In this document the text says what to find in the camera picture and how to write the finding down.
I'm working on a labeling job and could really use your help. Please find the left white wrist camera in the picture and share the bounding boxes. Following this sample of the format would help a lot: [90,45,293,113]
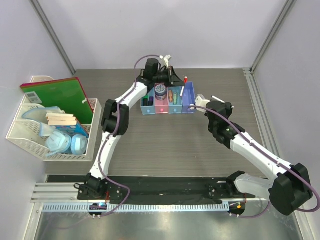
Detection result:
[159,55,172,68]

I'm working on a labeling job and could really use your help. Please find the light blue end bin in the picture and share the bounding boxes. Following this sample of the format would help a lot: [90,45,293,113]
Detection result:
[140,89,156,116]

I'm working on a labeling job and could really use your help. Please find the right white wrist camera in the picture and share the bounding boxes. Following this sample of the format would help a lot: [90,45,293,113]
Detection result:
[195,94,210,108]

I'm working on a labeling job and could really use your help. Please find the white mesh desk organizer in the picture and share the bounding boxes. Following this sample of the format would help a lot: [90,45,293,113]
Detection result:
[6,77,102,162]

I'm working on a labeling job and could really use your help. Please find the green black highlighter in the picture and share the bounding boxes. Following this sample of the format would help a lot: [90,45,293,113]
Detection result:
[141,95,149,107]

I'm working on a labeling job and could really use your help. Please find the white slotted cable duct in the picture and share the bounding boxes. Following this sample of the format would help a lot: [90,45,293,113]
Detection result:
[42,202,230,213]

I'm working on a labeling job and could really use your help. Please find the orange small stationery item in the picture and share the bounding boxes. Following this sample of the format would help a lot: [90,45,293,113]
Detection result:
[168,90,173,103]

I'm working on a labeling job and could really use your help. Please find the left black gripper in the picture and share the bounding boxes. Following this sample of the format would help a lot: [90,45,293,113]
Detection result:
[153,66,186,89]

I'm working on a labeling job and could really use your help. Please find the blue plastic bin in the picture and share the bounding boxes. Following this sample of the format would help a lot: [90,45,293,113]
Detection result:
[167,86,183,114]

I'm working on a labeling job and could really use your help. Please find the purple cable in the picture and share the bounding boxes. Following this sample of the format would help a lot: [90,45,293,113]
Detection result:
[97,54,163,218]
[189,104,320,220]

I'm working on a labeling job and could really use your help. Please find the blue face masks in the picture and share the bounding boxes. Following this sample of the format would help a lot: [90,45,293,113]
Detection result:
[21,106,89,157]

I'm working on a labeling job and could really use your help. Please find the purple plastic bin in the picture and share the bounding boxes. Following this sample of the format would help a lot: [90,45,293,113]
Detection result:
[181,82,196,114]

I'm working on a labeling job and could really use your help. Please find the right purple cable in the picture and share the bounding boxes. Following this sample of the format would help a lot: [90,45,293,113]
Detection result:
[189,104,320,220]

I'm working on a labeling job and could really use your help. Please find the blue slime jar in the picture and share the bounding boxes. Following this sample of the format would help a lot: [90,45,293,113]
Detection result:
[154,84,167,101]

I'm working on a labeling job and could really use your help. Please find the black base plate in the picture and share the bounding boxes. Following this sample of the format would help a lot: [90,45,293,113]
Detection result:
[48,175,252,206]

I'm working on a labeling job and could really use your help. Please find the wooden blocks stack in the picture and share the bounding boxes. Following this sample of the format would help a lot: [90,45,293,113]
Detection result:
[46,113,78,126]

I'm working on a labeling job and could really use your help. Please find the purple black highlighter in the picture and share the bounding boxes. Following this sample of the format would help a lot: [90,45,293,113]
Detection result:
[148,96,154,106]

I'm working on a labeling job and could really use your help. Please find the pink plastic bin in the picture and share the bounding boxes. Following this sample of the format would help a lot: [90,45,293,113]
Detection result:
[155,96,169,114]

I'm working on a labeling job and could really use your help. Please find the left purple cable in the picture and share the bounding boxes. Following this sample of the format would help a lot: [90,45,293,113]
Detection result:
[97,54,163,218]

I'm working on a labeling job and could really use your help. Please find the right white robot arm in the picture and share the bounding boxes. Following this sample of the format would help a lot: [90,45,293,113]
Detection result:
[201,100,320,216]

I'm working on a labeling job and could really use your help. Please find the blue white marker pen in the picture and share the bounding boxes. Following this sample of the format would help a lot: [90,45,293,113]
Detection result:
[211,95,225,103]

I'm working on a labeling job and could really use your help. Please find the red white marker pen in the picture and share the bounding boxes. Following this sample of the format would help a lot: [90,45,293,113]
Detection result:
[180,76,188,98]

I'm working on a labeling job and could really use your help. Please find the green folder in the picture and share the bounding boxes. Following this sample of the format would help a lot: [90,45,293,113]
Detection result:
[20,77,94,124]

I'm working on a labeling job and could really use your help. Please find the light green correction tape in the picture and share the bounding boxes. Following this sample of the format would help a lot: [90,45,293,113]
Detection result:
[173,92,179,105]

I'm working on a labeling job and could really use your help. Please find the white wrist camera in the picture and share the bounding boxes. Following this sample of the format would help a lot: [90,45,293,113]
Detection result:
[195,94,210,108]
[159,55,172,68]

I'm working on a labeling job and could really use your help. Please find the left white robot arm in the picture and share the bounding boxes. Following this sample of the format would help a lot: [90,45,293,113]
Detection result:
[74,54,185,200]

